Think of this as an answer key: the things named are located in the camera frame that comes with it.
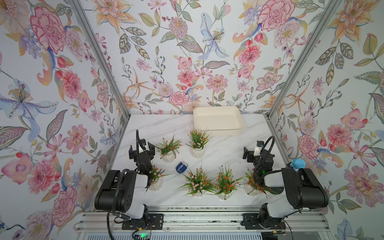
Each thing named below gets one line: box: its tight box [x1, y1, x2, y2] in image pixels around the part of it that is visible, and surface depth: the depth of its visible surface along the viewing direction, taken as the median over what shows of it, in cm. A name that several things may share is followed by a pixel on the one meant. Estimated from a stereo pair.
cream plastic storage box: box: [193, 106, 245, 136], surface depth 120 cm
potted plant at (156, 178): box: [144, 164, 176, 193], surface depth 76 cm
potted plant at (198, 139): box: [185, 125, 214, 159], surface depth 95 cm
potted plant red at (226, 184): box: [207, 161, 246, 200], surface depth 76 cm
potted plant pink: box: [173, 162, 217, 198], surface depth 74 cm
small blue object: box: [176, 161, 188, 174], surface depth 92 cm
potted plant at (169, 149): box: [155, 130, 183, 163], surface depth 92 cm
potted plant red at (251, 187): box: [236, 166, 283, 199], surface depth 76 cm
